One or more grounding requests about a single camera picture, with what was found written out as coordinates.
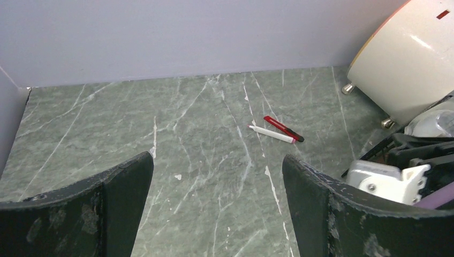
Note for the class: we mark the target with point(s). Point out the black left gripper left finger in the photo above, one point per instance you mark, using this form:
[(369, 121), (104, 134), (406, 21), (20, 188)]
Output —
[(96, 216)]

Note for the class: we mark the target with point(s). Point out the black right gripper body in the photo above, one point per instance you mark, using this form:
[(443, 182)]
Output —
[(436, 153)]

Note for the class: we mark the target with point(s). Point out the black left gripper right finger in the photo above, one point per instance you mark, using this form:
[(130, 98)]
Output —
[(331, 218)]

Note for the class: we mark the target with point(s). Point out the black capped clear bottle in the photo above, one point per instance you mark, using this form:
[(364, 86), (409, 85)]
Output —
[(438, 123)]

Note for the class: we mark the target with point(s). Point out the cream cylindrical appliance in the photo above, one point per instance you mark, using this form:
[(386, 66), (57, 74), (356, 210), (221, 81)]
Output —
[(407, 64)]

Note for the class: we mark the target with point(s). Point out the red utility knife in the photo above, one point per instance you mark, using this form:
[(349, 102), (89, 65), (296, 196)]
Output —
[(284, 129)]

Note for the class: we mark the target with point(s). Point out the white marker pen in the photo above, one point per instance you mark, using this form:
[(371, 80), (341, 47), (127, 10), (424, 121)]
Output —
[(272, 134)]

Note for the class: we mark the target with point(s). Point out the black wire wine rack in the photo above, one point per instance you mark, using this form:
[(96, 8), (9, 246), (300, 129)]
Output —
[(385, 144)]

